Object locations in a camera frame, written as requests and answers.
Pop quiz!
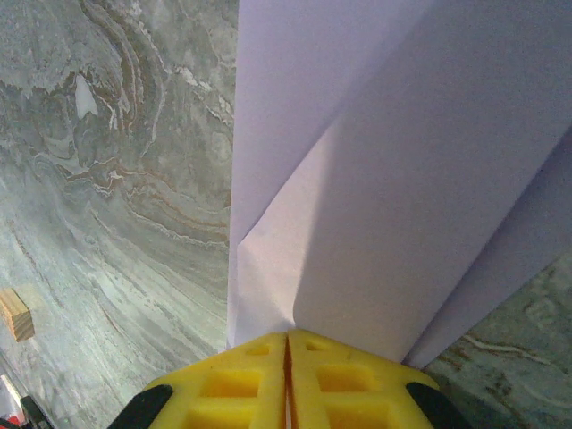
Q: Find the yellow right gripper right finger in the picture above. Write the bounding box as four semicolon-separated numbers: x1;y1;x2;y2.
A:
288;329;468;429

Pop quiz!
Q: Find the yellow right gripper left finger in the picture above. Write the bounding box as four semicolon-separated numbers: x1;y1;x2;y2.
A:
106;331;290;429

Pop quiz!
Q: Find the small wooden block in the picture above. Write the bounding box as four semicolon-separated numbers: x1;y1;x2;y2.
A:
0;287;36;343

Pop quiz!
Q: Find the lavender paper sheet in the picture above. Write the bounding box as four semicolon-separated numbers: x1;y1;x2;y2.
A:
225;0;572;371

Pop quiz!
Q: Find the aluminium rail frame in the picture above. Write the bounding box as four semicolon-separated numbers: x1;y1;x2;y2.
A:
0;352;57;429

